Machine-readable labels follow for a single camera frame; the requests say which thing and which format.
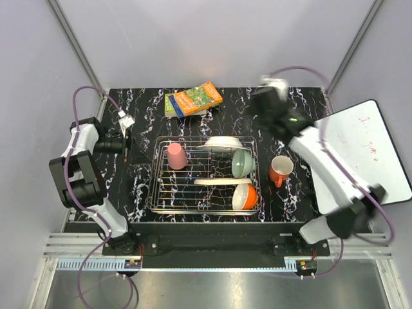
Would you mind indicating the pale green ceramic bowl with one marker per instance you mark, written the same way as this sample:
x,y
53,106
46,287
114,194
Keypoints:
x,y
242,163

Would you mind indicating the green book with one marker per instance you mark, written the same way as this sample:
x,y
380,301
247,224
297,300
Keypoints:
x,y
169,111

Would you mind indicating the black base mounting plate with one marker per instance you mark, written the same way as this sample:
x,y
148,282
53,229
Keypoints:
x,y
223,245

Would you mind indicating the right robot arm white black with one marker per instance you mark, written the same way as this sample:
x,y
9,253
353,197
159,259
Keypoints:
x,y
357,201

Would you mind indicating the orange ceramic mug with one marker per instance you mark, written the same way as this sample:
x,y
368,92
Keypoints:
x,y
280,169

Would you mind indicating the orange bowl white inside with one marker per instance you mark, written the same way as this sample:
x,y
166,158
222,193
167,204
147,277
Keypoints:
x,y
244,197

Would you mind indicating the white dry erase board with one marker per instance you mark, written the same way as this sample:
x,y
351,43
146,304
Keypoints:
x,y
362,139

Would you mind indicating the pink cream floral plate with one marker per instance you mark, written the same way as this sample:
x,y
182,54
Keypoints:
x,y
222,181

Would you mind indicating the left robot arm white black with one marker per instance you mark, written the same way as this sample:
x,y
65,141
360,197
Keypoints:
x,y
80,184

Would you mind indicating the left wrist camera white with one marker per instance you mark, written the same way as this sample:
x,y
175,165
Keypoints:
x,y
126,121

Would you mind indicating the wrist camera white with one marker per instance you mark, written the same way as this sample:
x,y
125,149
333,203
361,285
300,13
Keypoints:
x,y
126,121
280,85

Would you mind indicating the blue book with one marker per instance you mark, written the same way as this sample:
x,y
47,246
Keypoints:
x,y
177,109

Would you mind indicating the steel wire dish rack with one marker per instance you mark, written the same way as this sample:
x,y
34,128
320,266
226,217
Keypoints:
x,y
174,192

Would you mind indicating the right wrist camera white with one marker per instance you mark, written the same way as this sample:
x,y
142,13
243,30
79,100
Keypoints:
x,y
280,85

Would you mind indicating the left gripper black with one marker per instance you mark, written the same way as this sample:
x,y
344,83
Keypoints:
x,y
137,156

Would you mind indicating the white paper plate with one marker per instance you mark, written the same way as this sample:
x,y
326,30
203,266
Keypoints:
x,y
222,144

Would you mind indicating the pink plastic cup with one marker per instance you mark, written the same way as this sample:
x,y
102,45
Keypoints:
x,y
176,156

